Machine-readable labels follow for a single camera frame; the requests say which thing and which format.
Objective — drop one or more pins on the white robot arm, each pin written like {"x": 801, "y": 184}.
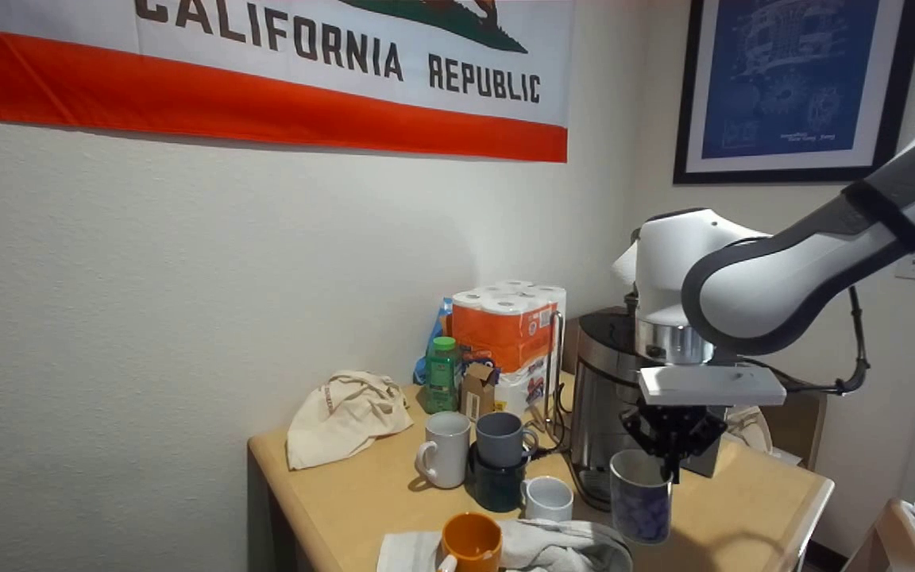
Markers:
{"x": 709, "y": 292}

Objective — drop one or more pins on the framed blue poster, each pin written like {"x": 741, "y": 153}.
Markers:
{"x": 793, "y": 91}

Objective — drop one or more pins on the small white cup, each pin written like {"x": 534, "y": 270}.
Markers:
{"x": 546, "y": 497}

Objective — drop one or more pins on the beige cloth bag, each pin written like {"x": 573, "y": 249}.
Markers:
{"x": 341, "y": 416}

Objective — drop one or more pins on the dark green mug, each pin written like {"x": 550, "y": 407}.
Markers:
{"x": 494, "y": 487}

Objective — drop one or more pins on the orange mug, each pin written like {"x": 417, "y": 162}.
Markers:
{"x": 471, "y": 545}

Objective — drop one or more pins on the green bottle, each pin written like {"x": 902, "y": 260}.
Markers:
{"x": 439, "y": 388}

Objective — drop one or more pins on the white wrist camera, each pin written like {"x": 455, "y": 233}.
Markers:
{"x": 709, "y": 385}

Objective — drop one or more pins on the white cloth on table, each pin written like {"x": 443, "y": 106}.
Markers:
{"x": 528, "y": 545}

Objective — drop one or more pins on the paper towel pack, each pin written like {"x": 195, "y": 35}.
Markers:
{"x": 519, "y": 326}

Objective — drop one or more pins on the white mug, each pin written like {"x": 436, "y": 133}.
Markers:
{"x": 443, "y": 454}

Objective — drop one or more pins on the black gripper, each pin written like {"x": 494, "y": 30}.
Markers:
{"x": 671, "y": 433}

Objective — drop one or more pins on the California Republic flag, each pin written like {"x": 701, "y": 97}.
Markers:
{"x": 443, "y": 76}

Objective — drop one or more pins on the grey mug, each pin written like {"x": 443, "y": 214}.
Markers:
{"x": 504, "y": 439}

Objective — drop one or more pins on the blue patterned cup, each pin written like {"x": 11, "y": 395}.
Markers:
{"x": 638, "y": 497}

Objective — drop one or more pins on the steel coffee maker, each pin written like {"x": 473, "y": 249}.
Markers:
{"x": 606, "y": 412}

